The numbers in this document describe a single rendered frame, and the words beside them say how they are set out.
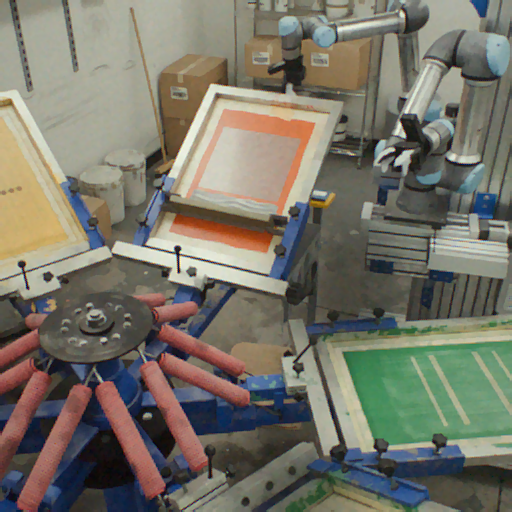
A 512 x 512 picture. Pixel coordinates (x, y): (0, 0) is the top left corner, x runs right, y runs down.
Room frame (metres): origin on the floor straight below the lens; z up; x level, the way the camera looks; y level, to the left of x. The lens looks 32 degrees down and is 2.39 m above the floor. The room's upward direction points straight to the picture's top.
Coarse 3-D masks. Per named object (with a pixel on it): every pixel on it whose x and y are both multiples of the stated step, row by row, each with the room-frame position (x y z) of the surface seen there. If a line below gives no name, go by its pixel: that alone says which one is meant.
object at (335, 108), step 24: (216, 96) 2.60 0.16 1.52; (240, 96) 2.55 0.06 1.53; (264, 96) 2.52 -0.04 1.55; (288, 96) 2.49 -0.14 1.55; (336, 120) 2.34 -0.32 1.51; (192, 144) 2.39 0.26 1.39; (312, 168) 2.17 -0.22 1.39; (312, 192) 2.10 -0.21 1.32; (216, 264) 1.91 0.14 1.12; (240, 264) 1.87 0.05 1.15; (264, 264) 1.85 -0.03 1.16
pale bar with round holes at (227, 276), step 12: (120, 252) 1.95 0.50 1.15; (132, 252) 1.94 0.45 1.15; (144, 252) 1.93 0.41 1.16; (156, 252) 1.92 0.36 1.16; (144, 264) 1.93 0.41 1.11; (156, 264) 1.89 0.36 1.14; (168, 264) 1.87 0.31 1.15; (192, 264) 1.85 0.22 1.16; (204, 264) 1.84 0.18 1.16; (216, 276) 1.79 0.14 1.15; (228, 276) 1.79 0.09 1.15; (240, 276) 1.78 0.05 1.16; (252, 276) 1.77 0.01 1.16; (240, 288) 1.77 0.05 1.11; (252, 288) 1.74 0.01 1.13; (264, 288) 1.72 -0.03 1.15; (276, 288) 1.71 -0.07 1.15
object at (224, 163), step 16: (224, 112) 2.53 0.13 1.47; (240, 112) 2.52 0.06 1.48; (224, 128) 2.46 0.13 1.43; (240, 128) 2.44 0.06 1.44; (256, 128) 2.43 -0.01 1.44; (224, 144) 2.39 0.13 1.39; (240, 144) 2.37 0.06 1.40; (256, 144) 2.36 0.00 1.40; (208, 160) 2.34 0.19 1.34; (224, 160) 2.32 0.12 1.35; (240, 160) 2.30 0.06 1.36; (208, 176) 2.27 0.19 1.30; (224, 176) 2.25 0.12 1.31; (240, 176) 2.24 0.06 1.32; (208, 192) 2.20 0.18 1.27; (224, 192) 2.19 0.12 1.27; (176, 224) 2.10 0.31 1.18; (192, 224) 2.09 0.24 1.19; (208, 224) 2.07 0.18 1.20; (208, 240) 2.01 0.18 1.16
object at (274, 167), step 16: (272, 128) 2.41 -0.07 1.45; (288, 128) 2.39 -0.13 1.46; (304, 128) 2.38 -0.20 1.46; (272, 144) 2.34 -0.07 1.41; (288, 144) 2.33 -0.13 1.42; (304, 144) 2.31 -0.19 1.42; (256, 160) 2.29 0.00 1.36; (272, 160) 2.27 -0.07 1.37; (288, 160) 2.26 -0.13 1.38; (256, 176) 2.22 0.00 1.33; (272, 176) 2.21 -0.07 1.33; (288, 176) 2.19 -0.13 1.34; (240, 192) 2.17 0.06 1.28; (256, 192) 2.16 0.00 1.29; (272, 192) 2.14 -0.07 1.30; (288, 192) 2.13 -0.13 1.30; (224, 240) 2.00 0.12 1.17; (240, 240) 1.99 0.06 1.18; (256, 240) 1.98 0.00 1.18
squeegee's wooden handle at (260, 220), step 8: (176, 200) 2.08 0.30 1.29; (184, 200) 2.07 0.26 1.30; (192, 200) 2.07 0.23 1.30; (184, 208) 2.08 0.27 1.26; (192, 208) 2.06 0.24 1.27; (200, 208) 2.04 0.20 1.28; (208, 208) 2.02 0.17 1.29; (216, 208) 2.02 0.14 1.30; (224, 208) 2.01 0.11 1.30; (232, 208) 2.00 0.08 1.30; (216, 216) 2.04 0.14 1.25; (224, 216) 2.02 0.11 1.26; (232, 216) 1.99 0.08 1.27; (240, 216) 1.97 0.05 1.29; (248, 216) 1.96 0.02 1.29; (256, 216) 1.96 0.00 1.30; (264, 216) 1.95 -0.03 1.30; (248, 224) 1.99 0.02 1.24; (256, 224) 1.97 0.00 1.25; (264, 224) 1.95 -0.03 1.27; (272, 224) 1.97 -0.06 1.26
